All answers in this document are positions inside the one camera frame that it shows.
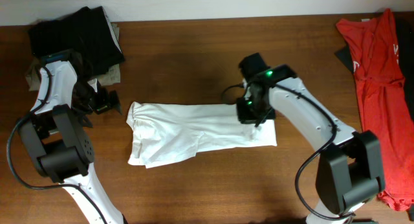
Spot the white printed t-shirt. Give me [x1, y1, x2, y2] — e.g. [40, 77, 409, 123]
[126, 102, 277, 168]

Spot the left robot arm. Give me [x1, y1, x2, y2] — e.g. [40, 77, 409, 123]
[12, 50, 127, 224]

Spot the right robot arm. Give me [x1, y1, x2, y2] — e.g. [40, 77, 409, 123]
[236, 53, 386, 223]

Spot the black folded garment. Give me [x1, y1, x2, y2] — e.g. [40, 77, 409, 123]
[28, 6, 125, 76]

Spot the red t-shirt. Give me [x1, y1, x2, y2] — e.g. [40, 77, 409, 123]
[336, 8, 413, 211]

